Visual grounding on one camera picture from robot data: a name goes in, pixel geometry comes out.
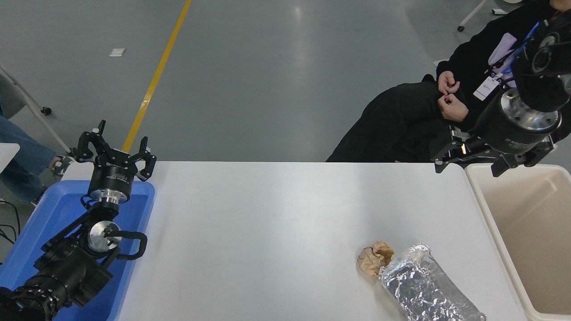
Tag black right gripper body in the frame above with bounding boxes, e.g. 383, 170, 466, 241
472, 100, 554, 155

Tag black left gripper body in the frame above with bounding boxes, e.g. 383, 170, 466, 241
88, 150, 137, 194

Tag silver foil tray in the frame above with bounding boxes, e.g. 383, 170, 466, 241
378, 243, 488, 321

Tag seated person's left hand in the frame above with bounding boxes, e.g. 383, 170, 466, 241
438, 94, 469, 123

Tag seated person's right hand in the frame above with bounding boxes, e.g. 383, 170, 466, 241
438, 71, 460, 95

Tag white ID badge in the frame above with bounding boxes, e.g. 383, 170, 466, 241
472, 74, 504, 101

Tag seated person with badge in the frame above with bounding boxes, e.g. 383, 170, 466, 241
326, 0, 571, 163

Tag blue plastic tray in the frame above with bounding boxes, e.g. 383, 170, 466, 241
0, 180, 156, 321

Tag person at table end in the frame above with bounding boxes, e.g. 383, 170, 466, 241
0, 96, 76, 208

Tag large pale plastic bin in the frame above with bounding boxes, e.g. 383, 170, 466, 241
465, 163, 571, 321

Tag white side table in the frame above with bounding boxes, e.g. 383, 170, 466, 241
0, 143, 21, 174

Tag white wheeled chair base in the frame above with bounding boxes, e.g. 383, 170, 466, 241
457, 0, 525, 33

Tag crumpled tan paper ball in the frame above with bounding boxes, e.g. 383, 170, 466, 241
356, 241, 395, 278

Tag white wheeled stand frame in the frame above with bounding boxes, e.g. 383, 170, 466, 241
0, 62, 72, 154

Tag blue lanyard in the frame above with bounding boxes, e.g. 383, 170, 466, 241
490, 21, 543, 80

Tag black floor cable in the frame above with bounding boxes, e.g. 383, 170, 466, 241
0, 199, 22, 247

